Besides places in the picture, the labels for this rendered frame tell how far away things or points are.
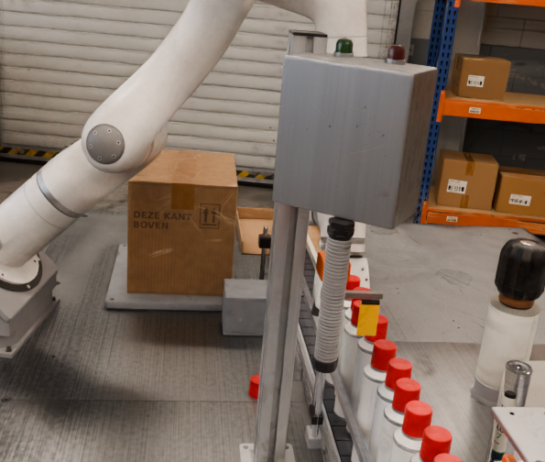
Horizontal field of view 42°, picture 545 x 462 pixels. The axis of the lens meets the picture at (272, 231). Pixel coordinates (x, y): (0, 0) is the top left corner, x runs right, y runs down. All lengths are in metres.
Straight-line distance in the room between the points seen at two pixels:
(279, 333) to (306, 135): 0.32
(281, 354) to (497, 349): 0.41
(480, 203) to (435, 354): 3.57
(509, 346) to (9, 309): 0.92
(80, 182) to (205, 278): 0.42
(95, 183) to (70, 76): 4.32
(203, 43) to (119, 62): 4.33
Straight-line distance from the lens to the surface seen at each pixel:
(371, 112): 0.86
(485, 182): 4.98
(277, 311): 1.05
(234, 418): 1.30
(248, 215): 2.27
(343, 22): 1.27
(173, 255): 1.64
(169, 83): 1.31
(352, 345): 1.17
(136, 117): 1.30
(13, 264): 1.52
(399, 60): 0.91
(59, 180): 1.41
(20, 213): 1.46
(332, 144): 0.89
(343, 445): 1.18
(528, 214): 5.10
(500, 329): 1.30
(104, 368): 1.44
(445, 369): 1.44
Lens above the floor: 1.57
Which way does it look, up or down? 20 degrees down
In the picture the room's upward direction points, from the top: 5 degrees clockwise
